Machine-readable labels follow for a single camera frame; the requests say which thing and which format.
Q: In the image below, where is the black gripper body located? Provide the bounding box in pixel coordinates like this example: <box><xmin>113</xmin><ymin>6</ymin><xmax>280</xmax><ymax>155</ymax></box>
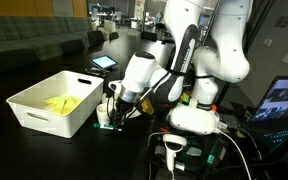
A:
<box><xmin>112</xmin><ymin>98</ymin><xmax>134</xmax><ymax>118</ymax></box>

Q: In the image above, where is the green marker pen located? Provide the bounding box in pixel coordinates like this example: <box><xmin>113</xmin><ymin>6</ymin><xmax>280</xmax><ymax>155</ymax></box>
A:
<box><xmin>92</xmin><ymin>122</ymin><xmax>122</xmax><ymax>132</ymax></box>

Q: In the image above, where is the white towel cloth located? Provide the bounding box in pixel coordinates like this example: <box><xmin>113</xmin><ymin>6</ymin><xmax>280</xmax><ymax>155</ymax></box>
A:
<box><xmin>101</xmin><ymin>92</ymin><xmax>142</xmax><ymax>120</ymax></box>

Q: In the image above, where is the yellow cloth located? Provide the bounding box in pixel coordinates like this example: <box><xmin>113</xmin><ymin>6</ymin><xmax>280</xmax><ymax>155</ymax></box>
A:
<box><xmin>43</xmin><ymin>95</ymin><xmax>84</xmax><ymax>116</ymax></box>

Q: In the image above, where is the white plastic storage box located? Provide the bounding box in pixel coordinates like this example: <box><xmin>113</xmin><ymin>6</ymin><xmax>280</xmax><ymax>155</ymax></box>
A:
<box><xmin>5</xmin><ymin>69</ymin><xmax>105</xmax><ymax>139</ymax></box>

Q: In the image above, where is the white mug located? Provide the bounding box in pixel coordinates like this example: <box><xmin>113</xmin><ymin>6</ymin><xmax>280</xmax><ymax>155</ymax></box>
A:
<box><xmin>96</xmin><ymin>103</ymin><xmax>113</xmax><ymax>126</ymax></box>

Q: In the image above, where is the small light table item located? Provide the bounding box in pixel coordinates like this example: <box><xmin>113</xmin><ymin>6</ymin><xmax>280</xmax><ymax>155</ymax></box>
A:
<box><xmin>85</xmin><ymin>67</ymin><xmax>108</xmax><ymax>77</ymax></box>

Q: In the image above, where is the tablet with lit screen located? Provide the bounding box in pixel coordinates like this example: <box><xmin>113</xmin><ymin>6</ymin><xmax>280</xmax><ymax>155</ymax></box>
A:
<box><xmin>89</xmin><ymin>54</ymin><xmax>119</xmax><ymax>71</ymax></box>

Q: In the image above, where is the white VR controller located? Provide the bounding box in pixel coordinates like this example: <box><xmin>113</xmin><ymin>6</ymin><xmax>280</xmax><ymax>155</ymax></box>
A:
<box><xmin>162</xmin><ymin>133</ymin><xmax>188</xmax><ymax>173</ymax></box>

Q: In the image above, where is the yellow green small object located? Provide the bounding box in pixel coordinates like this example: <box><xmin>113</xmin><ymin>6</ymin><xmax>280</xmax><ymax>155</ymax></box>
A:
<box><xmin>179</xmin><ymin>92</ymin><xmax>192</xmax><ymax>105</ymax></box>

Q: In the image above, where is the black office chair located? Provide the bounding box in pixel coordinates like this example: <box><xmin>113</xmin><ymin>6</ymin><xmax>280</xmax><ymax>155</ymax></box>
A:
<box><xmin>87</xmin><ymin>29</ymin><xmax>107</xmax><ymax>48</ymax></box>
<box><xmin>108</xmin><ymin>31</ymin><xmax>120</xmax><ymax>41</ymax></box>

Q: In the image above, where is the green plaid sofa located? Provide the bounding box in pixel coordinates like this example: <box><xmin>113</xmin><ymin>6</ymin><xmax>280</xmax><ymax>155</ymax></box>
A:
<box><xmin>0</xmin><ymin>15</ymin><xmax>95</xmax><ymax>64</ymax></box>

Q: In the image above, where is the open laptop computer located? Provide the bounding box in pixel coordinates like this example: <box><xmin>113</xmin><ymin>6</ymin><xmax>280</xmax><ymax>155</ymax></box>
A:
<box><xmin>247</xmin><ymin>75</ymin><xmax>288</xmax><ymax>161</ymax></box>

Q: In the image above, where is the wrist mounted camera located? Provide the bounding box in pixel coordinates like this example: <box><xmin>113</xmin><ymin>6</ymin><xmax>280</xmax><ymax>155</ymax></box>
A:
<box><xmin>140</xmin><ymin>98</ymin><xmax>156</xmax><ymax>116</ymax></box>

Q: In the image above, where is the white cable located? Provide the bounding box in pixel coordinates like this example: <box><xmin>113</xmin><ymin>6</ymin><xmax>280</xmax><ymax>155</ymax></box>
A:
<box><xmin>217</xmin><ymin>129</ymin><xmax>254</xmax><ymax>180</ymax></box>

